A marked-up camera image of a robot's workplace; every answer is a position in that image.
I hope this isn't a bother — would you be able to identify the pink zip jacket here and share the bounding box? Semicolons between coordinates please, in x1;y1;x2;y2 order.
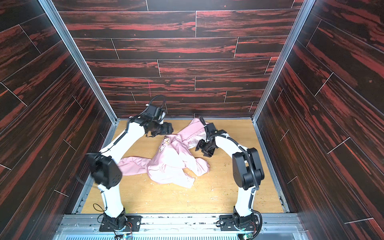
118;119;210;189

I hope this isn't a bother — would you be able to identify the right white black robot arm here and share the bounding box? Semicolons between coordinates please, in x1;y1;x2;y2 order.
196;131;265;229

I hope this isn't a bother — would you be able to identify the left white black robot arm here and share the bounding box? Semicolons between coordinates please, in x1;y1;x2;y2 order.
86;116;174;229

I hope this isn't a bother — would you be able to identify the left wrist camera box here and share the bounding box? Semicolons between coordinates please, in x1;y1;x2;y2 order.
146;105;165;122

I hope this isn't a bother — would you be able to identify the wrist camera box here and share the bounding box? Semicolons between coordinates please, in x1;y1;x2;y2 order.
204;123;217;138
146;105;165;122

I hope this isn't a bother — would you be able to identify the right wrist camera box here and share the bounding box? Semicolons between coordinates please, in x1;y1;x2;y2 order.
204;123;217;138

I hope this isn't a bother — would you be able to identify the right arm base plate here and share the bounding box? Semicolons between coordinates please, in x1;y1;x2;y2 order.
216;214;260;231

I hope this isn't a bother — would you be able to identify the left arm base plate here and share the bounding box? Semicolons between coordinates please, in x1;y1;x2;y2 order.
99;214;143;232

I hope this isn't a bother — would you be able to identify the aluminium front rail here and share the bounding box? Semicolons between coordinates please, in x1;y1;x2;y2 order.
53;214;310;240

